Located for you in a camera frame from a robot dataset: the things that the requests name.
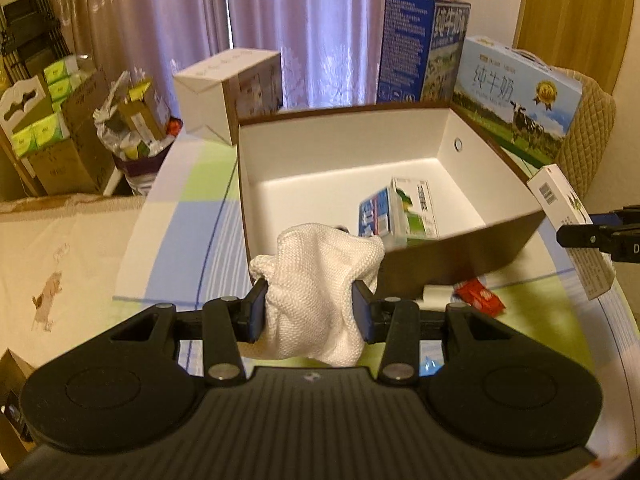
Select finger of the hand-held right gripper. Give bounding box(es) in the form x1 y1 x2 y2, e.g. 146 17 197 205
589 206 640 227
556 224 615 252

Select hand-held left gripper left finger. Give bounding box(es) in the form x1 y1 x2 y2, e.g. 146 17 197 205
107 277 271 386

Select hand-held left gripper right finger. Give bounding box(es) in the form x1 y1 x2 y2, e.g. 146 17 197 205
350 280 518 386

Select long white medicine box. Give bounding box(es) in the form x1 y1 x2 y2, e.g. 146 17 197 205
526 164 617 301

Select white knitted cloth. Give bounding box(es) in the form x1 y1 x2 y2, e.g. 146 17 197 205
248 222 386 367

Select red snack packet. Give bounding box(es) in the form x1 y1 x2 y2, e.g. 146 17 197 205
452 280 507 318

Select green white medicine box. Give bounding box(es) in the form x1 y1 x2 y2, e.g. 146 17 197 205
391 176 441 241

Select transparent plastic case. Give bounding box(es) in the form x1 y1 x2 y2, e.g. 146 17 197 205
358 187 402 238

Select brown cardboard box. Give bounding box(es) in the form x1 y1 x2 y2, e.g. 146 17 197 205
235 101 547 301

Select beige quilted chair cover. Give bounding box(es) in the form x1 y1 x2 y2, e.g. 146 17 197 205
555 67 617 196

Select light blue milk gift box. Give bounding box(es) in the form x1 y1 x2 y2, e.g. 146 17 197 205
452 35 583 168

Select dark purple bin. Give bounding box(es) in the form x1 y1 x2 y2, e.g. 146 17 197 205
114 150 173 177

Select yellow curtain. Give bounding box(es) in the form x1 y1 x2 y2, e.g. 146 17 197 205
515 0 636 91

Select beige printed bed sheet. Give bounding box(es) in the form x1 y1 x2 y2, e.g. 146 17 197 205
0 195 151 371

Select small open cardboard box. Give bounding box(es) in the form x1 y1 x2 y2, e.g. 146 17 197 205
117 77 171 143

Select small white carton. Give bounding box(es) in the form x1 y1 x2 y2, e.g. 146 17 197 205
172 49 283 146

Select trash bin with bags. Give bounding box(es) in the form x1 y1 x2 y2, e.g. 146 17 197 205
92 70 176 161

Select large brown cardboard boxes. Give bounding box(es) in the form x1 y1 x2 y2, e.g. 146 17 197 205
25 67 118 196

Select open cardboard box with clutter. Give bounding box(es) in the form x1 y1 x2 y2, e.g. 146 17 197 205
0 347 36 456

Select dark blue milk carton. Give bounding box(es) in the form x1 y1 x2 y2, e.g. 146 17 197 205
376 0 472 106

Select stack of green tissue packs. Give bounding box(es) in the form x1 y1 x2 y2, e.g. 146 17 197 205
10 57 81 158

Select purple sheer curtain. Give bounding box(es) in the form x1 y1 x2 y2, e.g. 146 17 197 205
45 0 416 111

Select white carved chair back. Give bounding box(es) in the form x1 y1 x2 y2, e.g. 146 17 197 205
0 75 53 136

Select black folding rack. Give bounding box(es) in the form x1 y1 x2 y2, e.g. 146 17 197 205
0 0 73 86

